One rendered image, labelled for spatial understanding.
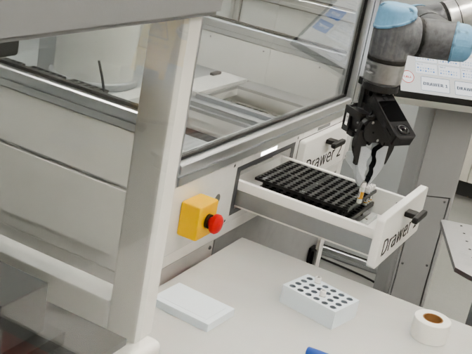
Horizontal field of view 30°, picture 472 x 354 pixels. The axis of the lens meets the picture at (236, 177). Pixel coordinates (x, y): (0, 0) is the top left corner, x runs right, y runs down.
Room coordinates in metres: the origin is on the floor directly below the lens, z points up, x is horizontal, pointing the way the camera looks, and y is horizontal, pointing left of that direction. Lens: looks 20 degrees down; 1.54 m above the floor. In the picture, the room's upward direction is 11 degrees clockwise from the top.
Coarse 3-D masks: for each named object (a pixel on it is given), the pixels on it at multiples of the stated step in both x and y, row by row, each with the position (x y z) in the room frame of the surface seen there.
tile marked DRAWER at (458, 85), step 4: (456, 84) 2.65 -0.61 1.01; (460, 84) 2.65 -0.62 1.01; (464, 84) 2.66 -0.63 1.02; (468, 84) 2.66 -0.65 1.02; (456, 88) 2.64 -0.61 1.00; (460, 88) 2.64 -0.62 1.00; (464, 88) 2.65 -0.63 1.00; (468, 88) 2.65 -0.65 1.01; (456, 92) 2.63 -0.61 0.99; (460, 92) 2.64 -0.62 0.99; (464, 92) 2.64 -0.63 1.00; (468, 92) 2.65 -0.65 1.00; (468, 96) 2.64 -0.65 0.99
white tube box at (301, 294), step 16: (288, 288) 1.51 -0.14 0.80; (304, 288) 1.53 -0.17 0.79; (320, 288) 1.54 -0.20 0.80; (288, 304) 1.51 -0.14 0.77; (304, 304) 1.49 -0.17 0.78; (320, 304) 1.47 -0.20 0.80; (336, 304) 1.49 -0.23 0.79; (352, 304) 1.49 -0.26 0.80; (320, 320) 1.46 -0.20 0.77; (336, 320) 1.46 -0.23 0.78
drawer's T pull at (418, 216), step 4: (408, 212) 1.74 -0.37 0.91; (412, 212) 1.74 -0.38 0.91; (416, 212) 1.74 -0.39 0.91; (420, 212) 1.75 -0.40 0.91; (424, 212) 1.75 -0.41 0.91; (408, 216) 1.73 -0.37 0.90; (412, 216) 1.73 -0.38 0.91; (416, 216) 1.72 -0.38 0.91; (420, 216) 1.72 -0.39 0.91; (424, 216) 1.75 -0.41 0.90; (412, 220) 1.71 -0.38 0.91; (416, 220) 1.70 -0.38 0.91; (420, 220) 1.72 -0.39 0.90; (416, 224) 1.71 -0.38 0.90
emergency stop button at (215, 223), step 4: (216, 216) 1.56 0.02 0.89; (220, 216) 1.57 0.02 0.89; (212, 220) 1.56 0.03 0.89; (216, 220) 1.56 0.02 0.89; (220, 220) 1.56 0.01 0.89; (208, 224) 1.57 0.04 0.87; (212, 224) 1.55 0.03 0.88; (216, 224) 1.56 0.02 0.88; (220, 224) 1.57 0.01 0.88; (212, 228) 1.55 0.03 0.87; (216, 228) 1.56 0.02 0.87; (220, 228) 1.57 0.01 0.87; (212, 232) 1.56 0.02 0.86; (216, 232) 1.56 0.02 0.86
